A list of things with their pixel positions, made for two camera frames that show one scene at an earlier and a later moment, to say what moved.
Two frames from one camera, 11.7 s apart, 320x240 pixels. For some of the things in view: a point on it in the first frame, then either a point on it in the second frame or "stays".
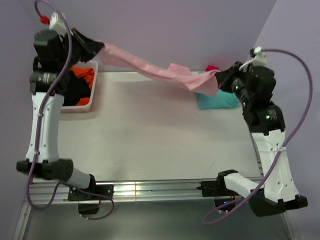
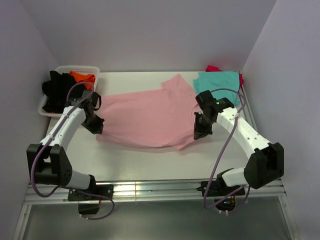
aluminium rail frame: [46, 193] stays
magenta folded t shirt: [212, 67] stays
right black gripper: [223, 77] -> [200, 132]
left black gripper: [89, 46] -> [97, 128]
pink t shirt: [203, 83] -> [161, 118]
